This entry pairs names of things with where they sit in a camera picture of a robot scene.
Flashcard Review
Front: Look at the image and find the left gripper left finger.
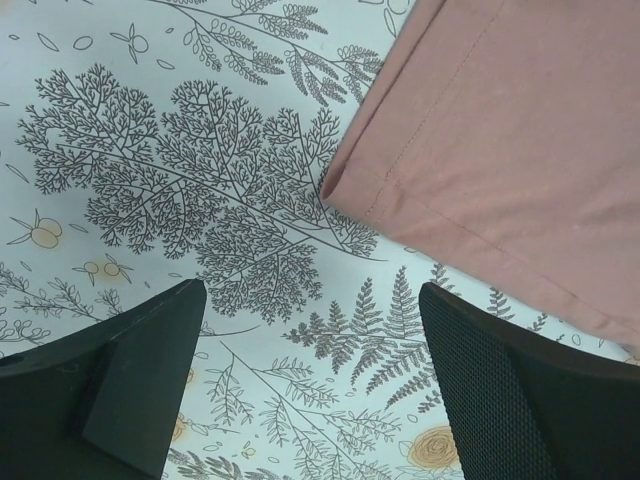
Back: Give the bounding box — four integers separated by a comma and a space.
1, 279, 207, 479

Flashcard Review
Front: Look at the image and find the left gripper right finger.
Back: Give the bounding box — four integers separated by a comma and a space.
419, 283, 639, 480

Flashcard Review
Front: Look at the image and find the pink printed t-shirt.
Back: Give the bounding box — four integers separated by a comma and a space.
321, 1, 639, 348

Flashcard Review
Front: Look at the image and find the floral table mat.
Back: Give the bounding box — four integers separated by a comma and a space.
1, 1, 639, 479

